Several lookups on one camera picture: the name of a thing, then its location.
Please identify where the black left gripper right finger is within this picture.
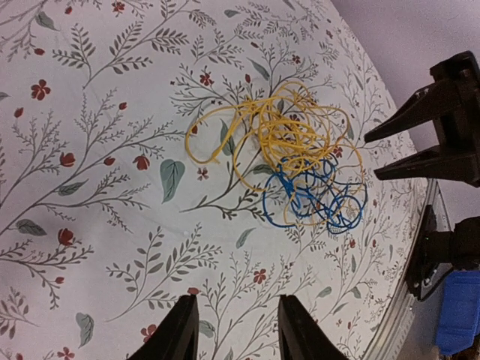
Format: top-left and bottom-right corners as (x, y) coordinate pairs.
(277, 295), (347, 360)

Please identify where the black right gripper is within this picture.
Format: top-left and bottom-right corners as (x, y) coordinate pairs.
(364, 51), (479, 188)

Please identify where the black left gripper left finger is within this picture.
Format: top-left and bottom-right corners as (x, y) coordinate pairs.
(128, 295), (199, 360)

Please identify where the blue cable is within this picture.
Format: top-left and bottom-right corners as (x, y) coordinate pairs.
(261, 155), (365, 236)

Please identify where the yellow cable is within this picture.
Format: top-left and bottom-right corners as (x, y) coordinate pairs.
(184, 80), (367, 226)

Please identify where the blue object beside table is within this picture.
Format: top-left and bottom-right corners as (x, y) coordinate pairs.
(436, 270), (479, 356)

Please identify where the floral patterned table mat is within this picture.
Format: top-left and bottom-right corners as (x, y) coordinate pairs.
(1, 1), (427, 359)

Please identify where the aluminium front rail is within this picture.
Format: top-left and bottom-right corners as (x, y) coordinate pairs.
(363, 179), (452, 359)

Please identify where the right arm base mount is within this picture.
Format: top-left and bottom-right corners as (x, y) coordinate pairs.
(405, 205), (479, 302)

